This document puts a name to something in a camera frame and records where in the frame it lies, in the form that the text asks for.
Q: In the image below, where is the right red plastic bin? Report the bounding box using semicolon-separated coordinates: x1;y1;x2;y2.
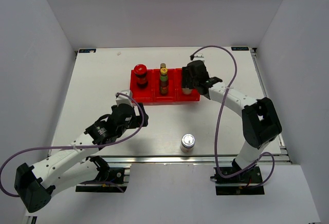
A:
174;68;200;102

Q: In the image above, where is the yellow cap sauce bottle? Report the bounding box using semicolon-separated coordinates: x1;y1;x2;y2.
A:
159;67;169;95

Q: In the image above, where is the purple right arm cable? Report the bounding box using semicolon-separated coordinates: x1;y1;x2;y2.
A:
189;45;275;188

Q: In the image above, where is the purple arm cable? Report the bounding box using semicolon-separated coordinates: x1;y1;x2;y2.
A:
0;92;143;198
189;45;275;188

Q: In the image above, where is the middle red plastic bin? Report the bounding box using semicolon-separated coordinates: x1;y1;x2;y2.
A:
152;68;177;103

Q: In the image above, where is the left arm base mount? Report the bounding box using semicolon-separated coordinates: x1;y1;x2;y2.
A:
76;156;130;193

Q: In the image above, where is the blue corner label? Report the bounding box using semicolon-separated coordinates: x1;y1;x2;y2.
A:
231;46;249;51
78;48;96;53

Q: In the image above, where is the silver lid glass jar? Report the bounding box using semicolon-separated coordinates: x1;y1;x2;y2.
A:
180;134;195;153

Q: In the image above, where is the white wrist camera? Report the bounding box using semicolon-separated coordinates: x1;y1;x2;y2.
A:
193;53;205;63
116;89;133;106

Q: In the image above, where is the red lid sauce jar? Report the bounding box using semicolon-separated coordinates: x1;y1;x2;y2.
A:
134;64;148;88

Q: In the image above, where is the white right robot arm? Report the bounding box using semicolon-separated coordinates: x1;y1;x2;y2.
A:
181;60;282;182

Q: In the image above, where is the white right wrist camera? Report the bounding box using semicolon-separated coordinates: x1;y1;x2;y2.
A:
193;53;205;63

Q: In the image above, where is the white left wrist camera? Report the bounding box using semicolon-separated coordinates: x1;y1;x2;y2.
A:
116;89;133;106

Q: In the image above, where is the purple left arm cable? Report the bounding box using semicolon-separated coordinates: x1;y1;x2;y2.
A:
0;92;143;198

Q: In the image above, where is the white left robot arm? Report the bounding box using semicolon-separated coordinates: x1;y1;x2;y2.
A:
14;103;149;213

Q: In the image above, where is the aluminium table front rail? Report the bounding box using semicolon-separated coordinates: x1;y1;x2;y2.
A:
102;155;291;164

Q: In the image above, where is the right blue corner label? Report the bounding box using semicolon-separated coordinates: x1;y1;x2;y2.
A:
231;46;249;51

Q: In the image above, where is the red plastic bin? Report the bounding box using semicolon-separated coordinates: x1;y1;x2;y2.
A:
174;68;200;102
152;68;177;103
130;70;154;103

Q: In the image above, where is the left red plastic bin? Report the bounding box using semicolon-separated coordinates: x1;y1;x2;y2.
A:
130;70;154;103

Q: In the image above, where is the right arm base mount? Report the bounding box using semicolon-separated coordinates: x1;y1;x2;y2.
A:
210;166;265;196

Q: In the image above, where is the left blue corner label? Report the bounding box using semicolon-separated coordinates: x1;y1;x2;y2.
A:
78;48;96;53

